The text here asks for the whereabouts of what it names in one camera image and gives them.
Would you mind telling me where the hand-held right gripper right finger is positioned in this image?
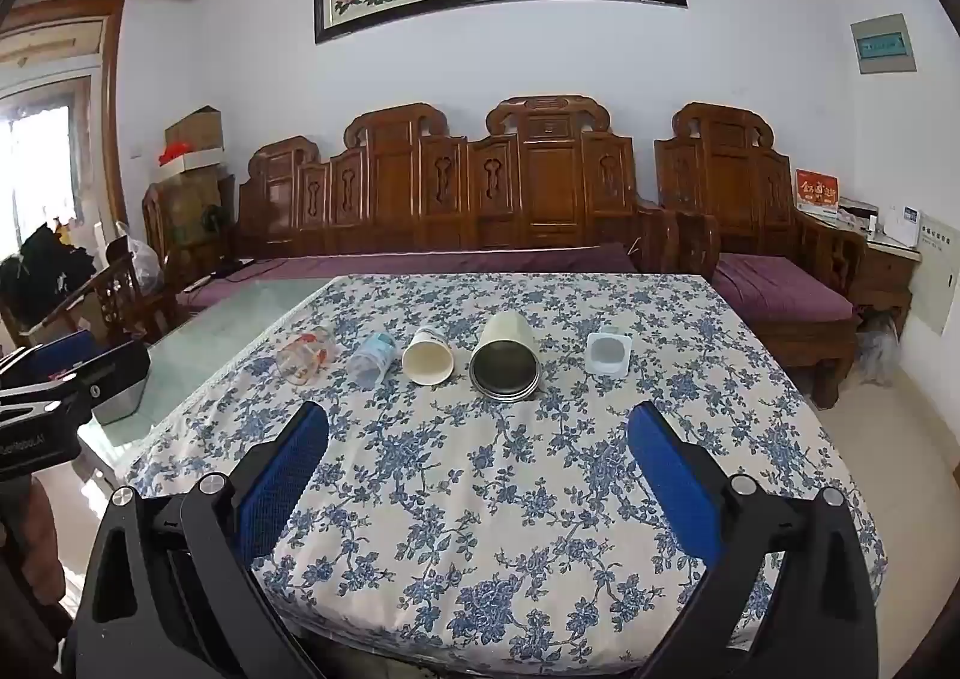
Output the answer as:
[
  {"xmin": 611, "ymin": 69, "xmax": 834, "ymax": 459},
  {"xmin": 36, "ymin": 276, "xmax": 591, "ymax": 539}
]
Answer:
[{"xmin": 627, "ymin": 401, "xmax": 880, "ymax": 679}]

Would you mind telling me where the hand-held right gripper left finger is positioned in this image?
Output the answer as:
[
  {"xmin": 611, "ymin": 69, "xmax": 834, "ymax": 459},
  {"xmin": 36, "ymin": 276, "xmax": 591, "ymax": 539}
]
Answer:
[{"xmin": 64, "ymin": 400, "xmax": 331, "ymax": 679}]

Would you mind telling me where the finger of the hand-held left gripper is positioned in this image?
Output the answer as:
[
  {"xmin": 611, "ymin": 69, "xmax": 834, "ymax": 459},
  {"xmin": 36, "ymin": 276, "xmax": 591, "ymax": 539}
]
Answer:
[
  {"xmin": 0, "ymin": 329, "xmax": 103, "ymax": 391},
  {"xmin": 0, "ymin": 340, "xmax": 152, "ymax": 426}
]

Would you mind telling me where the person's left forearm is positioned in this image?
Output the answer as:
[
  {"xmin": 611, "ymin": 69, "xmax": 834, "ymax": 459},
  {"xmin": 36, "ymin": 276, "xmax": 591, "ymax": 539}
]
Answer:
[{"xmin": 0, "ymin": 478, "xmax": 59, "ymax": 609}]

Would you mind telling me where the clear glass cup red print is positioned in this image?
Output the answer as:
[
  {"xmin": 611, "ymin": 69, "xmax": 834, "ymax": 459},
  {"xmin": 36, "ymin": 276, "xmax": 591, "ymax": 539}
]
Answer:
[{"xmin": 276, "ymin": 326, "xmax": 336, "ymax": 389}]

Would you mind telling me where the white square cup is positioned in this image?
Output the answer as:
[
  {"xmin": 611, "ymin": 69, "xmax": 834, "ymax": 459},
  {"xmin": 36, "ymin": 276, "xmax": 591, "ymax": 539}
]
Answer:
[{"xmin": 586, "ymin": 331, "xmax": 632, "ymax": 379}]

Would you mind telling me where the clear plastic cup blue print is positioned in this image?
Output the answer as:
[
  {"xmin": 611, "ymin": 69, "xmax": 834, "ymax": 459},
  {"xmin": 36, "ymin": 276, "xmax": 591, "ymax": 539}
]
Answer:
[{"xmin": 346, "ymin": 334, "xmax": 398, "ymax": 390}]

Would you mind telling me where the white paper cup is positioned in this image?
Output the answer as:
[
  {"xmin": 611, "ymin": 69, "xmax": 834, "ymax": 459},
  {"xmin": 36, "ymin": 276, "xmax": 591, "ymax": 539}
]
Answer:
[{"xmin": 402, "ymin": 326, "xmax": 458, "ymax": 387}]

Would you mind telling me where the cream cup with metal inside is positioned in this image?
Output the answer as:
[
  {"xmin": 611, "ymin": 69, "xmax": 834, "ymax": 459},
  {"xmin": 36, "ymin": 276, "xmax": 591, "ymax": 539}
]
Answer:
[{"xmin": 469, "ymin": 313, "xmax": 542, "ymax": 401}]

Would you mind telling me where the small wooden chair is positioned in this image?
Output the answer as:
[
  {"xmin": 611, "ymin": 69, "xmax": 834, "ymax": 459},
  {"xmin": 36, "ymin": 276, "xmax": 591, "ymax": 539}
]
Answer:
[{"xmin": 15, "ymin": 251, "xmax": 185, "ymax": 350}]

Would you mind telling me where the black clothes pile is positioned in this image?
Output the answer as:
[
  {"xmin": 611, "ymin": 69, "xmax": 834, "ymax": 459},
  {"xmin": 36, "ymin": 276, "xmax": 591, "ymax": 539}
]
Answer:
[{"xmin": 0, "ymin": 220, "xmax": 97, "ymax": 333}]

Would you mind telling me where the clear plastic bag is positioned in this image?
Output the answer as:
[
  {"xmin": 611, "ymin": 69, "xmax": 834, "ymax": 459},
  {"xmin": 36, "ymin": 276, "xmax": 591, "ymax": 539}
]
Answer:
[{"xmin": 114, "ymin": 221, "xmax": 164, "ymax": 295}]

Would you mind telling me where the glass coffee table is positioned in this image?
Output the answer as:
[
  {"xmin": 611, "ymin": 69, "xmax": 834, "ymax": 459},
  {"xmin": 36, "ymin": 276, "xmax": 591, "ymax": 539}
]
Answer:
[{"xmin": 75, "ymin": 276, "xmax": 336, "ymax": 494}]

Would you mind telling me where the window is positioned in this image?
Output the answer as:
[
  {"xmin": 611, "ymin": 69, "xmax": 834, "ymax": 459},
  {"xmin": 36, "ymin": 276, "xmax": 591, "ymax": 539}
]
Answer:
[{"xmin": 0, "ymin": 67, "xmax": 102, "ymax": 264}]

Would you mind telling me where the blue floral tablecloth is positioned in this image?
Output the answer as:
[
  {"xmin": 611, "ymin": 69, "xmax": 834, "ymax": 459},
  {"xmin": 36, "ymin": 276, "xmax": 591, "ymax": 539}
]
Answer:
[{"xmin": 124, "ymin": 271, "xmax": 890, "ymax": 672}]

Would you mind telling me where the short purple seat cushion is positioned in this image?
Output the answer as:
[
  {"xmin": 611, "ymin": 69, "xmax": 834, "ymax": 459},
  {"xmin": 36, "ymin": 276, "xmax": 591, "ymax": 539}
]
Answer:
[{"xmin": 712, "ymin": 253, "xmax": 857, "ymax": 321}]

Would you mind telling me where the grey plastic bag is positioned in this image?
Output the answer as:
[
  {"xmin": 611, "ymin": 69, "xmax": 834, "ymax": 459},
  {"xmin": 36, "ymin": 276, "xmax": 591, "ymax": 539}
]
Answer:
[{"xmin": 857, "ymin": 313, "xmax": 899, "ymax": 384}]

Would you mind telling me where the long purple seat cushion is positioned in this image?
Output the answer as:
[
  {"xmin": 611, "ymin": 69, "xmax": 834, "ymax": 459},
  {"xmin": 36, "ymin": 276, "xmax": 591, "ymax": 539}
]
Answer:
[{"xmin": 176, "ymin": 242, "xmax": 640, "ymax": 310}]

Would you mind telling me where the brown cardboard box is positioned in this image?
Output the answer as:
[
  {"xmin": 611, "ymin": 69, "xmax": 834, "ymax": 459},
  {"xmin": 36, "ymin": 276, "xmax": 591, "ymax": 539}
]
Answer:
[{"xmin": 164, "ymin": 106, "xmax": 225, "ymax": 171}]

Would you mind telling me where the carved wooden armchair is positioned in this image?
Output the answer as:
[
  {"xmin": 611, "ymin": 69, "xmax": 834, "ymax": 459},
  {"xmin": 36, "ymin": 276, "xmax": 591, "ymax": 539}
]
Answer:
[{"xmin": 654, "ymin": 101, "xmax": 869, "ymax": 411}]

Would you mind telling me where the wooden side table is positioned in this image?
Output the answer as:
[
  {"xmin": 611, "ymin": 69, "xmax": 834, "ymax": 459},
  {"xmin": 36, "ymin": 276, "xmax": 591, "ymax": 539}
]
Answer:
[{"xmin": 846, "ymin": 229, "xmax": 923, "ymax": 336}]

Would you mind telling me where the red desk sign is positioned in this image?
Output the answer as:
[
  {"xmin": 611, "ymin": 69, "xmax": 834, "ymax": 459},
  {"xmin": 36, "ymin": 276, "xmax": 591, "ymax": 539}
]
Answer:
[{"xmin": 794, "ymin": 167, "xmax": 840, "ymax": 216}]

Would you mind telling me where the carved wooden sofa bench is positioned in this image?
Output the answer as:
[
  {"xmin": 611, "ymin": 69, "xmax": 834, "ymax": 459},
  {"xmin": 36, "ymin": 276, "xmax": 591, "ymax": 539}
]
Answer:
[{"xmin": 236, "ymin": 95, "xmax": 722, "ymax": 276}]

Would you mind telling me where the white box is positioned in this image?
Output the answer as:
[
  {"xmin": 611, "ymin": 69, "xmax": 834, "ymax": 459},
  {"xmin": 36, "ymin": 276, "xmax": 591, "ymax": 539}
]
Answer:
[{"xmin": 885, "ymin": 204, "xmax": 920, "ymax": 249}]

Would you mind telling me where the white wall panel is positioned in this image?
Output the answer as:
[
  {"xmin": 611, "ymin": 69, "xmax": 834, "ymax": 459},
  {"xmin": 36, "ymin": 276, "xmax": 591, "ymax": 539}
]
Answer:
[{"xmin": 909, "ymin": 220, "xmax": 960, "ymax": 338}]

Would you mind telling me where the grey wall fuse box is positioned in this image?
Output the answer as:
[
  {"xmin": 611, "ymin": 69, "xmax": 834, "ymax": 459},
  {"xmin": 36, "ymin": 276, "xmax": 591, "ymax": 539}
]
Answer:
[{"xmin": 850, "ymin": 13, "xmax": 918, "ymax": 77}]

